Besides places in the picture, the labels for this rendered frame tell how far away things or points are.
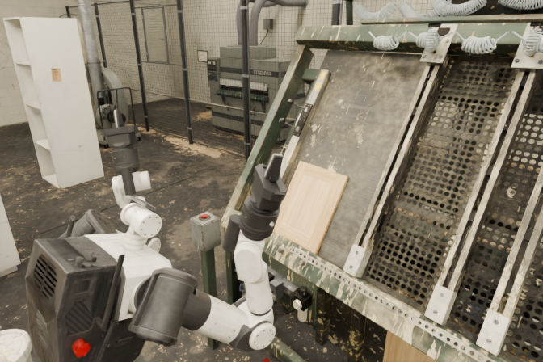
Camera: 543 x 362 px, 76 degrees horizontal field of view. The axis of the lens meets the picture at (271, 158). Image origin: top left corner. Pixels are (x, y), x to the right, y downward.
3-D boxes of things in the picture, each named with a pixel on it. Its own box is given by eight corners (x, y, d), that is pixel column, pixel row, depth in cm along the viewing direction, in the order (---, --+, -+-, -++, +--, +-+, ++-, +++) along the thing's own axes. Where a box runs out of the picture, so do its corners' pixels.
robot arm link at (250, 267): (258, 247, 81) (264, 291, 86) (263, 225, 89) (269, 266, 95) (231, 247, 82) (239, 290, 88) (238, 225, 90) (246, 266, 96)
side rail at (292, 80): (239, 209, 218) (227, 205, 210) (307, 53, 226) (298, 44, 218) (245, 212, 214) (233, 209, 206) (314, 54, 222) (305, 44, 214)
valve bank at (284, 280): (228, 288, 191) (225, 250, 183) (247, 275, 201) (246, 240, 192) (295, 343, 157) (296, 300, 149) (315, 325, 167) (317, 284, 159)
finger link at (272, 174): (284, 155, 77) (277, 178, 80) (271, 153, 76) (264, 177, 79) (286, 158, 76) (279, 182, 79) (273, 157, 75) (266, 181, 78)
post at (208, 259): (208, 344, 224) (199, 245, 198) (215, 338, 228) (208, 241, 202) (212, 350, 220) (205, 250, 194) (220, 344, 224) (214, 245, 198)
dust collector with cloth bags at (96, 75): (70, 136, 673) (45, 13, 598) (106, 128, 724) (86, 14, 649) (104, 150, 591) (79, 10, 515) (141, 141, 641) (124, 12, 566)
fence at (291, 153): (259, 222, 196) (255, 221, 194) (324, 73, 204) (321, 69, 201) (266, 225, 193) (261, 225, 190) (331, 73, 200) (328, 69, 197)
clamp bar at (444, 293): (423, 312, 133) (404, 313, 116) (529, 38, 142) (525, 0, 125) (451, 327, 126) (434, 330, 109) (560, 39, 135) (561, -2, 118)
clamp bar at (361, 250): (346, 269, 157) (319, 264, 140) (439, 37, 166) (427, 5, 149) (365, 279, 150) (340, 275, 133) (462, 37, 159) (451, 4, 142)
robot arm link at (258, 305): (275, 279, 90) (283, 331, 98) (257, 258, 98) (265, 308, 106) (239, 297, 85) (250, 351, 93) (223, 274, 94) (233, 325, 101)
